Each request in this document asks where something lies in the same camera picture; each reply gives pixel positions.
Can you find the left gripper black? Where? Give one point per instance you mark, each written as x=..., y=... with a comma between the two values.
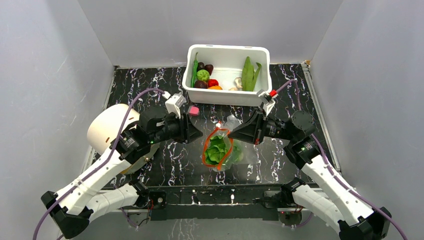
x=188, y=132

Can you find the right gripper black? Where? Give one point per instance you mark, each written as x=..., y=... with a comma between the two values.
x=259, y=127

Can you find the green napa cabbage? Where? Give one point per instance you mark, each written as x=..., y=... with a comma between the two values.
x=221, y=151

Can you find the clear zip top bag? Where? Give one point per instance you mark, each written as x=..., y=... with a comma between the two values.
x=225, y=128

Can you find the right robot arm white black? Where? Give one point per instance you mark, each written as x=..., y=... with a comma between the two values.
x=343, y=209

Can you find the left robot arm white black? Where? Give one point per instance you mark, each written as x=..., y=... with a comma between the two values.
x=126, y=141

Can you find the pink small cube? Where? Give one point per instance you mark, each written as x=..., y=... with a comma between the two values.
x=193, y=111

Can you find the dark purple fruit front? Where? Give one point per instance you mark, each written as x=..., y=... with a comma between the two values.
x=200, y=84

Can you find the orange fruit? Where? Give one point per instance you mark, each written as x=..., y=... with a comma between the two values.
x=215, y=87

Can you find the beige mushroom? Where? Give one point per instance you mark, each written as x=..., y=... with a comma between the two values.
x=238, y=84

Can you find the red tomato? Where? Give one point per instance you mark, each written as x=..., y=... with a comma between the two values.
x=212, y=83

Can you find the green leafy vegetable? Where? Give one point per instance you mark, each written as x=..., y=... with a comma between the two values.
x=249, y=75

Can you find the green bumpy fruit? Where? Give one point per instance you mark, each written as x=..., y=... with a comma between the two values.
x=203, y=75

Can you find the white plastic bin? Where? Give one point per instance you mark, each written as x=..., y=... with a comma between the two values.
x=228, y=62

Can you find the dark red fruit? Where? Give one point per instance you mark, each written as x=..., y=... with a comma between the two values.
x=209, y=68

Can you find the long green chili pepper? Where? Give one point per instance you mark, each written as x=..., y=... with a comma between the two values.
x=194, y=71

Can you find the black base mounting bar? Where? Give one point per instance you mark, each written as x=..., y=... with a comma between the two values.
x=234, y=201

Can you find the white cylindrical drum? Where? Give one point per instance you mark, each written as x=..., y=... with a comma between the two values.
x=104, y=129

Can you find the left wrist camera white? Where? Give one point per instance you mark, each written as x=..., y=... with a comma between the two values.
x=173, y=103

